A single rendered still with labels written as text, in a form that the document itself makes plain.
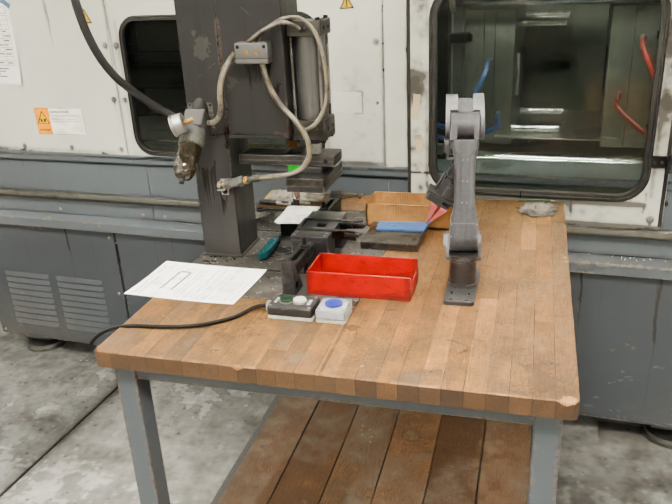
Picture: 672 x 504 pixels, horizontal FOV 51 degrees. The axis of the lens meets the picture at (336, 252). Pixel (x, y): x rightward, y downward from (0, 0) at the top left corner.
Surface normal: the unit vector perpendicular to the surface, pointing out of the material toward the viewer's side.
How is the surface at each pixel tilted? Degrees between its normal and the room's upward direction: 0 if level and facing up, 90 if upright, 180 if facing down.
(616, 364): 90
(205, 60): 90
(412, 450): 0
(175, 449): 0
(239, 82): 90
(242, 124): 90
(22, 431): 0
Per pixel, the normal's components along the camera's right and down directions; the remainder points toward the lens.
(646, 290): -0.32, 0.37
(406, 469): -0.04, -0.92
